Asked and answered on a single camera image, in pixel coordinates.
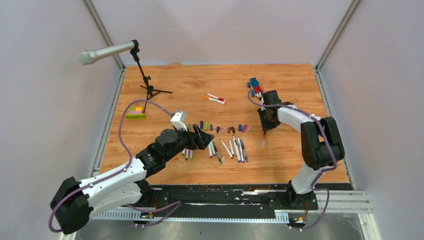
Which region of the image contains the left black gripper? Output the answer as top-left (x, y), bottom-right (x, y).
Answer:
top-left (164, 123), bottom-right (215, 162)

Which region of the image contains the dark blue capped marker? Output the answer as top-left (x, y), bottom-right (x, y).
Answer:
top-left (209, 141), bottom-right (216, 156)

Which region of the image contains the red capped white marker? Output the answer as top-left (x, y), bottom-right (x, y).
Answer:
top-left (262, 131), bottom-right (267, 147)

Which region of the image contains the brown capped white marker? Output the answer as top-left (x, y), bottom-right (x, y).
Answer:
top-left (220, 139), bottom-right (234, 159)

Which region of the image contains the purple pen cap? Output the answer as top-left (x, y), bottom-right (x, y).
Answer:
top-left (242, 124), bottom-right (248, 133)

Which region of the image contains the black capped white marker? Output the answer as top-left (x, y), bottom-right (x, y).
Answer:
top-left (228, 139), bottom-right (235, 158)

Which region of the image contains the silver grey pen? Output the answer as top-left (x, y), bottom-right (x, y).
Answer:
top-left (211, 141), bottom-right (223, 164)

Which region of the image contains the blue capped white marker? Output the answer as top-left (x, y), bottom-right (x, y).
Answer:
top-left (232, 135), bottom-right (242, 163)

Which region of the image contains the orange capped white marker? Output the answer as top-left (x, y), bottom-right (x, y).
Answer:
top-left (203, 96), bottom-right (226, 105)

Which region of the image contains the grey capped marker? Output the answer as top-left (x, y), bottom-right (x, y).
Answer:
top-left (238, 138), bottom-right (249, 163)

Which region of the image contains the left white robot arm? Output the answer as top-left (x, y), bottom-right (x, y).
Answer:
top-left (48, 124), bottom-right (215, 235)

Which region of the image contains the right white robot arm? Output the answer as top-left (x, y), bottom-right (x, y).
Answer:
top-left (258, 90), bottom-right (345, 209)

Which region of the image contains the blue red toy brick car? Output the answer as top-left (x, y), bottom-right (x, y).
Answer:
top-left (246, 77), bottom-right (263, 97)

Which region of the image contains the black microphone tripod stand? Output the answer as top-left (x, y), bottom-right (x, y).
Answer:
top-left (130, 46), bottom-right (173, 100)

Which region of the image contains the green pink toy brick stack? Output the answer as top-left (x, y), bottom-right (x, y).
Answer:
top-left (125, 106), bottom-right (146, 119)

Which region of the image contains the silver microphone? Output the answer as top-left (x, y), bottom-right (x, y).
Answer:
top-left (77, 39), bottom-right (139, 65)

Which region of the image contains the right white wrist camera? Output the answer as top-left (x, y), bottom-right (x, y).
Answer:
top-left (255, 92), bottom-right (264, 105)

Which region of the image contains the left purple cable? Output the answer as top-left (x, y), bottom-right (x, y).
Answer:
top-left (48, 99), bottom-right (182, 233)

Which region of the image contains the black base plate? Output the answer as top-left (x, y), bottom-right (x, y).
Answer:
top-left (133, 183), bottom-right (318, 219)

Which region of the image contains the grey slotted cable duct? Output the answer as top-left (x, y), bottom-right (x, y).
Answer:
top-left (92, 208), bottom-right (290, 224)

